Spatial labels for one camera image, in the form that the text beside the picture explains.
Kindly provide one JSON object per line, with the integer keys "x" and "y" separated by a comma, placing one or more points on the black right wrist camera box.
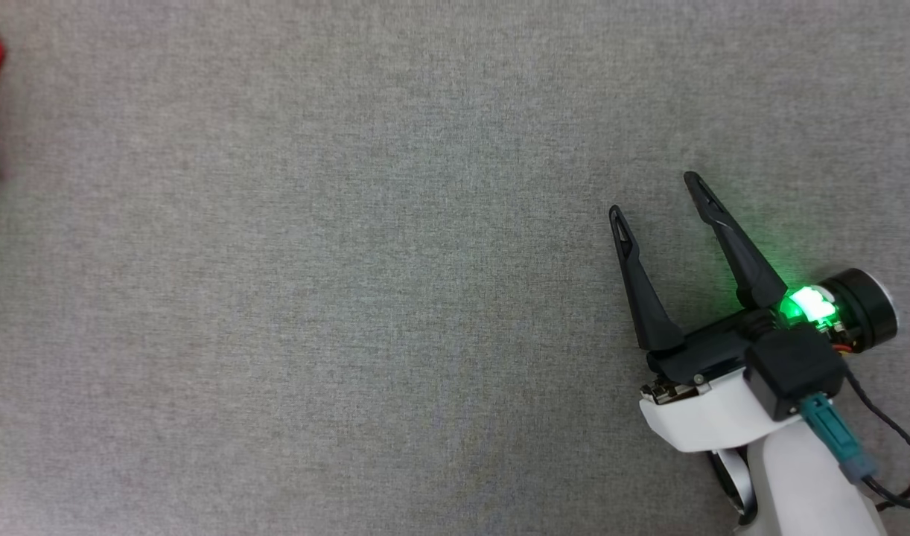
{"x": 794, "y": 368}

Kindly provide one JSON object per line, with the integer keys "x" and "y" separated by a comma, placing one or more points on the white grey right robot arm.
{"x": 805, "y": 491}

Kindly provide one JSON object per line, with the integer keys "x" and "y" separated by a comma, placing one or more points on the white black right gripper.
{"x": 693, "y": 420}

